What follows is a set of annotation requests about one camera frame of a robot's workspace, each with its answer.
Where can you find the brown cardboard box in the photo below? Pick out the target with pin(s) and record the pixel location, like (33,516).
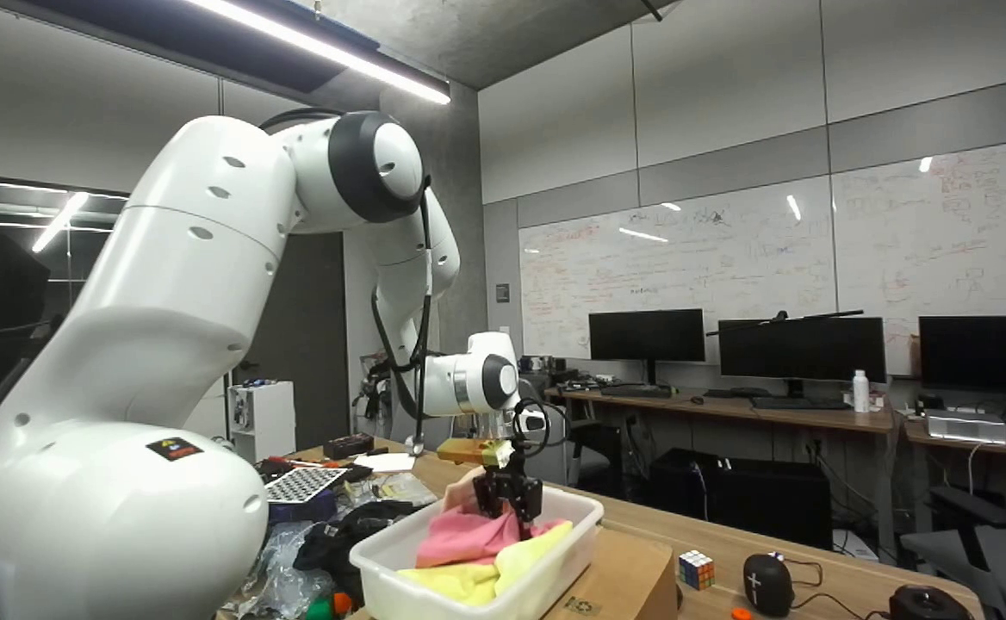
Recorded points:
(626,578)

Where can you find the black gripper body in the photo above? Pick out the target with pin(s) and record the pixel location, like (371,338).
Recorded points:
(512,482)

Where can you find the black bag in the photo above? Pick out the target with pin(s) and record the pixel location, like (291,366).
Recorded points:
(349,535)

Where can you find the bright yellow cloth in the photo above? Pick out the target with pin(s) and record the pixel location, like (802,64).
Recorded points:
(469,582)

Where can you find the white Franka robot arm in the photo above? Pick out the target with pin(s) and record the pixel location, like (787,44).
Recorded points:
(126,401)

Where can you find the ceiling light strip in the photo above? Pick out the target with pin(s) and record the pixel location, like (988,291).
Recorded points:
(333,52)

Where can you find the white paper sheet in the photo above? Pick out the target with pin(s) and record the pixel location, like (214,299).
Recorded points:
(384,462)

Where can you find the white computer keyboard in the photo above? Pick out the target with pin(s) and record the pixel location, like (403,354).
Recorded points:
(302,482)

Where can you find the wall whiteboard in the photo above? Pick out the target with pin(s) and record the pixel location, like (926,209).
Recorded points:
(757,263)

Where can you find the peach cloth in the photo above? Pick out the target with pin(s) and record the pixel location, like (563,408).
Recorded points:
(464,488)

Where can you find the white flat electronic device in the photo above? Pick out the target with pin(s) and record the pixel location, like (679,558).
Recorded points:
(968,428)

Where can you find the black computer mouse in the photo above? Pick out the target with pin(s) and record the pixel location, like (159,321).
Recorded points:
(765,582)

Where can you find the dark grey office chair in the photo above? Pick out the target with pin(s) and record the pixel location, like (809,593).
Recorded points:
(988,563)

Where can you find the white plastic bottle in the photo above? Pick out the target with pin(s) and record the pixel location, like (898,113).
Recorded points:
(859,392)

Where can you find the white box appliance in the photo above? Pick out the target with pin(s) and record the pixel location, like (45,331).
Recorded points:
(263,419)

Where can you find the white plastic bin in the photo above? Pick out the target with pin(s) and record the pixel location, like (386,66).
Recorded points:
(412,589)

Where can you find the small black box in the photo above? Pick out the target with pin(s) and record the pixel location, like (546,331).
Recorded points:
(349,444)

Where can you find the black desk keyboard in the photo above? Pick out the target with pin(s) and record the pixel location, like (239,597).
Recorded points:
(802,401)

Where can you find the pink cloth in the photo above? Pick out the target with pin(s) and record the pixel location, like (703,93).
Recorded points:
(457,539)

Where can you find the small Rubik's cube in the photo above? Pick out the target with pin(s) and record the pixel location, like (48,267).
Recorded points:
(697,570)

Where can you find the black rounded device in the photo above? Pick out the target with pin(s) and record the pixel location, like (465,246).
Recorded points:
(928,605)

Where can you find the black computer monitor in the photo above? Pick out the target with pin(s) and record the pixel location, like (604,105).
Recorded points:
(644,331)
(802,345)
(988,351)

